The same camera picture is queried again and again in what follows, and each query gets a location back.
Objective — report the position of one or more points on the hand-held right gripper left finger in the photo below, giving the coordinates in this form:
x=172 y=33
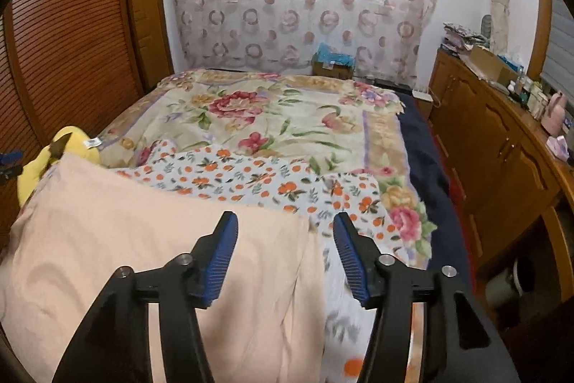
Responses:
x=222 y=257

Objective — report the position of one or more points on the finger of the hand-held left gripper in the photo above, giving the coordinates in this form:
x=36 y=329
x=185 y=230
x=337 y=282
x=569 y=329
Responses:
x=10 y=158

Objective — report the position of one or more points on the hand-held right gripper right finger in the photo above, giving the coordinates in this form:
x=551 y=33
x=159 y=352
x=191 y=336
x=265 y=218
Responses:
x=352 y=262

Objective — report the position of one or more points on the pink printed t-shirt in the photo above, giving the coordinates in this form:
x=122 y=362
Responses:
x=134 y=230

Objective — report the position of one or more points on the stack of folded clothes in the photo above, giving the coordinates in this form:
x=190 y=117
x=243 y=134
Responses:
x=462 y=36

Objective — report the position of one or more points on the yellow plush toy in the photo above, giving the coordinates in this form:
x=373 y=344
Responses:
x=76 y=138

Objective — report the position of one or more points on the navy bed sheet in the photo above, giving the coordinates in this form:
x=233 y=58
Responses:
x=430 y=167

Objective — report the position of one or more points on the wooden louvered wardrobe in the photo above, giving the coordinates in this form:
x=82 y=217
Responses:
x=67 y=28

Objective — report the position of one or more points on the floral blanket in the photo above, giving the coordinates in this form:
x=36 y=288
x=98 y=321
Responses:
x=269 y=114

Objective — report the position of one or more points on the long wooden cabinet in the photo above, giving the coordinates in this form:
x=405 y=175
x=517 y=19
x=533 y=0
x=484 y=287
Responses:
x=489 y=140

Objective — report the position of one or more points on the small cardboard box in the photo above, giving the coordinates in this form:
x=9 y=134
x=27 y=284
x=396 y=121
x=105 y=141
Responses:
x=332 y=72

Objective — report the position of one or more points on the pink tissue pack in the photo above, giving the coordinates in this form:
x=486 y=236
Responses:
x=558 y=149

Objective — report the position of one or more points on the open cardboard box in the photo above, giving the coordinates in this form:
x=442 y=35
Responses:
x=486 y=62

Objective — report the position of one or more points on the dark bottle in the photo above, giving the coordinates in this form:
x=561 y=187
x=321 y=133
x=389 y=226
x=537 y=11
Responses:
x=522 y=89

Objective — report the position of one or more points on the pink bottle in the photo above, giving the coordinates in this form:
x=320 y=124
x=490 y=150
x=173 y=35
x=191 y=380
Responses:
x=555 y=114

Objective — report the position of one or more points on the grey desk fan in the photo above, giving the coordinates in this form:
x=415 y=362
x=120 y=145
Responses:
x=487 y=26

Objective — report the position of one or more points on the grey striped window blind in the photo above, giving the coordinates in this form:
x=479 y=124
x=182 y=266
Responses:
x=560 y=46

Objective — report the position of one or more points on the wooden window frame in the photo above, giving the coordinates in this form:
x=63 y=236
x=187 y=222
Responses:
x=540 y=24

